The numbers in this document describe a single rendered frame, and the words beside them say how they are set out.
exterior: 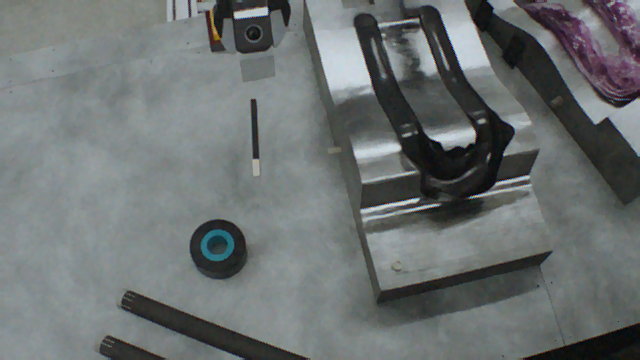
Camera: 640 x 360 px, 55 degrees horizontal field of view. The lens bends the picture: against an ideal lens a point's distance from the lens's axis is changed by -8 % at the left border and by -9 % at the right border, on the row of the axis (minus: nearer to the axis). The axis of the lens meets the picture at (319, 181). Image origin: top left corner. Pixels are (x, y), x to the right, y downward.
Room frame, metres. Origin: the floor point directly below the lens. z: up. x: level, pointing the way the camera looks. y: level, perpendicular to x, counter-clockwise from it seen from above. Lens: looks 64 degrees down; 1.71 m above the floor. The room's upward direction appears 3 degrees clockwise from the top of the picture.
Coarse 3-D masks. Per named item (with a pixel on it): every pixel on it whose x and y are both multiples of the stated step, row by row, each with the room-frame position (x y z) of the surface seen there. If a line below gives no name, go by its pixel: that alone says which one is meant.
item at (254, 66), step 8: (272, 48) 0.57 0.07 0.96; (240, 56) 0.56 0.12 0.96; (248, 56) 0.56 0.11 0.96; (256, 56) 0.56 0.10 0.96; (264, 56) 0.56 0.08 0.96; (272, 56) 0.56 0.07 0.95; (240, 64) 0.55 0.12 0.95; (248, 64) 0.55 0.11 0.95; (256, 64) 0.56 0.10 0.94; (264, 64) 0.56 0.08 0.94; (272, 64) 0.56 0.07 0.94; (248, 72) 0.55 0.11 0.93; (256, 72) 0.56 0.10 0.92; (264, 72) 0.56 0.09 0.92; (272, 72) 0.56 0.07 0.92; (248, 80) 0.55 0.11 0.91
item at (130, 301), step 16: (128, 304) 0.23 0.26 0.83; (144, 304) 0.23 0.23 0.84; (160, 304) 0.23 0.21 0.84; (160, 320) 0.21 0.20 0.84; (176, 320) 0.21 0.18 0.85; (192, 320) 0.21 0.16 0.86; (192, 336) 0.19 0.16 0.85; (208, 336) 0.19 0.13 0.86; (224, 336) 0.19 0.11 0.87; (240, 336) 0.19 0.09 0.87; (240, 352) 0.16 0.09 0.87; (256, 352) 0.16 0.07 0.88; (272, 352) 0.16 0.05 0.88; (288, 352) 0.17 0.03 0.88
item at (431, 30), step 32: (384, 64) 0.61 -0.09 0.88; (448, 64) 0.62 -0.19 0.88; (384, 96) 0.55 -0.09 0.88; (480, 96) 0.54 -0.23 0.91; (416, 128) 0.48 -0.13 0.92; (480, 128) 0.46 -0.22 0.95; (512, 128) 0.46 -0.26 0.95; (416, 160) 0.41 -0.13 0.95; (448, 160) 0.42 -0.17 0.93; (480, 160) 0.45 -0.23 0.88; (448, 192) 0.40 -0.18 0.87; (480, 192) 0.40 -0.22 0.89
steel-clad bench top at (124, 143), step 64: (0, 64) 0.65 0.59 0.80; (64, 64) 0.65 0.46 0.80; (128, 64) 0.65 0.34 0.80; (192, 64) 0.66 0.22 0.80; (0, 128) 0.52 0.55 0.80; (64, 128) 0.52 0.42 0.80; (128, 128) 0.53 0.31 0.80; (192, 128) 0.53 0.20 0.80; (320, 128) 0.54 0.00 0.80; (0, 192) 0.40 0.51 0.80; (64, 192) 0.41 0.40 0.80; (128, 192) 0.41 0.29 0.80; (192, 192) 0.42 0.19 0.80; (256, 192) 0.42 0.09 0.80; (320, 192) 0.43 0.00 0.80; (576, 192) 0.45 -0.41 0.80; (0, 256) 0.29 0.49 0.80; (64, 256) 0.30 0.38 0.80; (128, 256) 0.31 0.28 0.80; (256, 256) 0.32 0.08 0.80; (320, 256) 0.33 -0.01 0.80; (576, 256) 0.34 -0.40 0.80; (0, 320) 0.19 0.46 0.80; (64, 320) 0.20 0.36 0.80; (128, 320) 0.21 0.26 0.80; (256, 320) 0.23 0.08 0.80; (320, 320) 0.23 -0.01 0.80; (384, 320) 0.23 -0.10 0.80; (448, 320) 0.24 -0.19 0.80; (512, 320) 0.24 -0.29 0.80; (576, 320) 0.24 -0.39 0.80
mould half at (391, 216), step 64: (320, 0) 0.73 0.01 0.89; (384, 0) 0.74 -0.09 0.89; (448, 0) 0.75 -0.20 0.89; (320, 64) 0.62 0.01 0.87; (384, 128) 0.47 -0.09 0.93; (448, 128) 0.47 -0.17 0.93; (384, 192) 0.39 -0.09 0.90; (512, 192) 0.41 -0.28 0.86; (384, 256) 0.31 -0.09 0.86; (448, 256) 0.31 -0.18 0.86; (512, 256) 0.31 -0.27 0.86
